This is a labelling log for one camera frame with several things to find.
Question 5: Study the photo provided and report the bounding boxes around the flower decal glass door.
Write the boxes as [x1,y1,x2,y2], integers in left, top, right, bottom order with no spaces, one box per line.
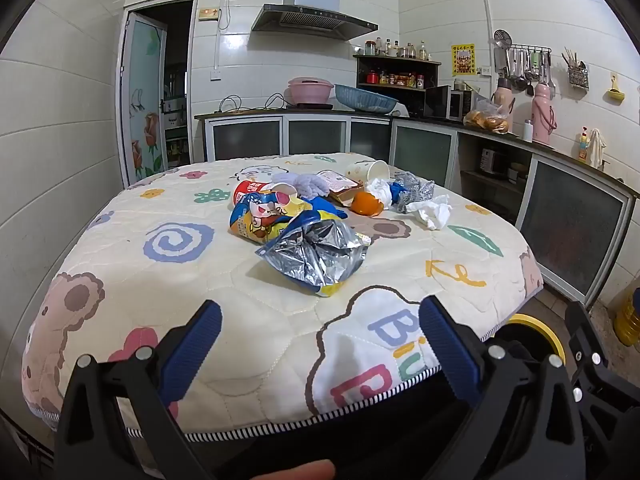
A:
[116,10,168,186]

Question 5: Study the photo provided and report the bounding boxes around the row of seasoning bottles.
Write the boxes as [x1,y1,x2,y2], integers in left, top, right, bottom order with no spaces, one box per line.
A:
[364,37,432,61]

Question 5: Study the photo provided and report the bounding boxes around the dark wooden spice shelf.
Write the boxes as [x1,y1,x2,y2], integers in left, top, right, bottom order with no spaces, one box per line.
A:
[353,53,442,116]

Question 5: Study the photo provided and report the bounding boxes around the counter cables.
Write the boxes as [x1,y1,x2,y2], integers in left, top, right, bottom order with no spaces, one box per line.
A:
[215,92,288,113]

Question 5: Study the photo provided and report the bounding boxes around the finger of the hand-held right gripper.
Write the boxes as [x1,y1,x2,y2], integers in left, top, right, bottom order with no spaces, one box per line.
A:
[565,300,640,480]

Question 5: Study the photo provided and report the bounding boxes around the yellow rimmed trash bin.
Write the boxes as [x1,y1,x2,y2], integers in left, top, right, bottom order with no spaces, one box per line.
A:
[492,312,568,366]

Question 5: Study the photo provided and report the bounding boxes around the person's left hand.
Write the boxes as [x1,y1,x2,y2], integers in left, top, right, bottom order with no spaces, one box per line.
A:
[257,459,337,480]

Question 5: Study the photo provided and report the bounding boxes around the lavender fuzzy cloth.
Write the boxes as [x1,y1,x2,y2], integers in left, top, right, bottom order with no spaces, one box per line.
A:
[270,172,331,198]

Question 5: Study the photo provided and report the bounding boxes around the red snack tube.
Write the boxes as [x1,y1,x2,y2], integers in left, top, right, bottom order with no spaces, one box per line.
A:
[232,180,273,208]

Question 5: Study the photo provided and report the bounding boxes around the chopstick holder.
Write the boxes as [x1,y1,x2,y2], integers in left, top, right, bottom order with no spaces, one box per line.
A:
[562,47,590,88]

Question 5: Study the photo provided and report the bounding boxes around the printed blanket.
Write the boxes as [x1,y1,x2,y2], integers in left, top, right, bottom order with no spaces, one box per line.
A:
[21,152,545,436]

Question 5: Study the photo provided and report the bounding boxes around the orange peel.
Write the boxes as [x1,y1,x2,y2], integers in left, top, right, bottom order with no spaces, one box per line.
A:
[350,192,386,216]

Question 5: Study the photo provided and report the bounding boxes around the cooking oil bottle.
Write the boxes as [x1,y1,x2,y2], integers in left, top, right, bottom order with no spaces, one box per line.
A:
[612,292,640,346]

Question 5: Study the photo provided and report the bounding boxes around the silver foil snack bag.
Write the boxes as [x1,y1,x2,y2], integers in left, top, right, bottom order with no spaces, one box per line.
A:
[255,210,372,298]

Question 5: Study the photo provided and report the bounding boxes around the row of hanging kitchen utensils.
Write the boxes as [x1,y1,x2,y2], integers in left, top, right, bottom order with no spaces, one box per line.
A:
[494,30,557,98]

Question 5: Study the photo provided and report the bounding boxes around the kitchen counter cabinet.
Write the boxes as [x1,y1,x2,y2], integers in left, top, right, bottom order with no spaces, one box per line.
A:
[194,109,640,311]

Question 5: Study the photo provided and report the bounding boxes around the yellow wall poster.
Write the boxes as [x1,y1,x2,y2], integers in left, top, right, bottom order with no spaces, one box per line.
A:
[451,43,476,77]

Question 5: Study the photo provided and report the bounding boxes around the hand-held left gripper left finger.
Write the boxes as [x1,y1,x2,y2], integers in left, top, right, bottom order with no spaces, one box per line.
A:
[54,300,223,480]

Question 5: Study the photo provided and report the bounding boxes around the bag of bread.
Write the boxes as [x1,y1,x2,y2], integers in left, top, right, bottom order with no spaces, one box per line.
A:
[462,99,511,135]

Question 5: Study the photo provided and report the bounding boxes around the pink thermos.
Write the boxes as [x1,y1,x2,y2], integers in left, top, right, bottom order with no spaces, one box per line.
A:
[531,82,558,145]
[492,78,516,121]

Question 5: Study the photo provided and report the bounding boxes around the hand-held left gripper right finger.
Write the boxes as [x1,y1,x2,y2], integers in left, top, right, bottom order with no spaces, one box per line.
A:
[419,295,586,480]

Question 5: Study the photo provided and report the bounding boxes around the paper cup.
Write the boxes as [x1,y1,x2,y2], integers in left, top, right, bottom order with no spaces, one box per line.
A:
[346,160,391,183]

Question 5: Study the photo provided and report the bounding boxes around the row of sauce jars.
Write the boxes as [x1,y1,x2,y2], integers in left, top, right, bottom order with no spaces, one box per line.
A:
[366,71,426,90]

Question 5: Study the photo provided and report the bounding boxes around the range hood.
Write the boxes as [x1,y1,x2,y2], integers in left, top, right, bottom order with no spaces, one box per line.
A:
[251,0,379,41]

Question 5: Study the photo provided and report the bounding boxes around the microwave oven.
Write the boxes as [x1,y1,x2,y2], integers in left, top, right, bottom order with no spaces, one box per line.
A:
[425,85,476,122]

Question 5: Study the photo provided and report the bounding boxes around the blue plastic basket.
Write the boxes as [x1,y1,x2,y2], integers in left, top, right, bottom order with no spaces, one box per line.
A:
[334,84,400,113]

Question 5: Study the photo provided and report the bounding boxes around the cartoon print snack bag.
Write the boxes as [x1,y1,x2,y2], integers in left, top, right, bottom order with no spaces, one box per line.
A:
[229,191,313,246]

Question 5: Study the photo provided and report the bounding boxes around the pink pot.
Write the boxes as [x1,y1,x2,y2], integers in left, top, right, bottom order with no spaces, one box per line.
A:
[286,77,335,107]

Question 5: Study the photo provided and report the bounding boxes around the white hanging towel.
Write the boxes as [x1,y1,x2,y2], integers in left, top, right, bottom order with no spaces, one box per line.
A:
[587,129,607,168]

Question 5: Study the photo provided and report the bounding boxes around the white tissue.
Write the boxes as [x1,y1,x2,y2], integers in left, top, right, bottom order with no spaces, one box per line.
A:
[365,178,393,208]
[406,195,453,231]

